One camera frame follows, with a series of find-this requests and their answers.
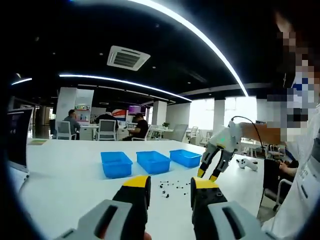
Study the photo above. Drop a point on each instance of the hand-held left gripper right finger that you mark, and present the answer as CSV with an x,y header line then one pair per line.
x,y
207,197

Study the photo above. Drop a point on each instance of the blue plastic bin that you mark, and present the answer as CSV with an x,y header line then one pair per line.
x,y
185,159
116,166
153,163

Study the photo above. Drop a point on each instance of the black resistors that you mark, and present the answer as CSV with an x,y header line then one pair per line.
x,y
167,195

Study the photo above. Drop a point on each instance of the person's left hand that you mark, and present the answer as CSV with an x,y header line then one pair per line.
x,y
147,236

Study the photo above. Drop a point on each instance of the open silver laptop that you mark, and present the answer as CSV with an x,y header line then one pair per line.
x,y
17,135

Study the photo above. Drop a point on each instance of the white game controller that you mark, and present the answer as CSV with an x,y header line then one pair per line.
x,y
242,163

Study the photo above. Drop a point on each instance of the ceiling air conditioner vent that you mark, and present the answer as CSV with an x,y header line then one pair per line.
x,y
127,58

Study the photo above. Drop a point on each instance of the striped flag wall poster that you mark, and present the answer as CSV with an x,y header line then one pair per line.
x,y
119,114

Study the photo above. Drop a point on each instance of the purple screen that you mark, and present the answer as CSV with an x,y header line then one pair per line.
x,y
136,110

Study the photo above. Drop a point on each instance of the white mesh office chair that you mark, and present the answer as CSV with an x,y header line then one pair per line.
x,y
64,128
107,128
148,132

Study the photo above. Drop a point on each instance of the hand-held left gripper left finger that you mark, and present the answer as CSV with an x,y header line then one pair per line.
x,y
133,200

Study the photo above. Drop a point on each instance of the grey office chair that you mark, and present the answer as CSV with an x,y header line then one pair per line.
x,y
178,132

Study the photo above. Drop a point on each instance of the straight ceiling light strip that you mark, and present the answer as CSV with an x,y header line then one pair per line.
x,y
22,81

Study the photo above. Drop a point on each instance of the curved ceiling light strip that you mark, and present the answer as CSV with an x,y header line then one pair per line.
x,y
120,80

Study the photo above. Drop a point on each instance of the small potted plant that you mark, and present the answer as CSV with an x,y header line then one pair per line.
x,y
165,125

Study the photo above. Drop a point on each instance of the white display shelf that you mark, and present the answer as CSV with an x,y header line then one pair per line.
x,y
82,116

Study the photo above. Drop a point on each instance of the black office chair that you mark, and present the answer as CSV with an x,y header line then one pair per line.
x,y
270,175

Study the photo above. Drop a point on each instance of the long curved ceiling light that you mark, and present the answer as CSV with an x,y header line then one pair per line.
x,y
207,38

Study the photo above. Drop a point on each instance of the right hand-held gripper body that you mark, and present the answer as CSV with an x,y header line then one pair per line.
x,y
225,137

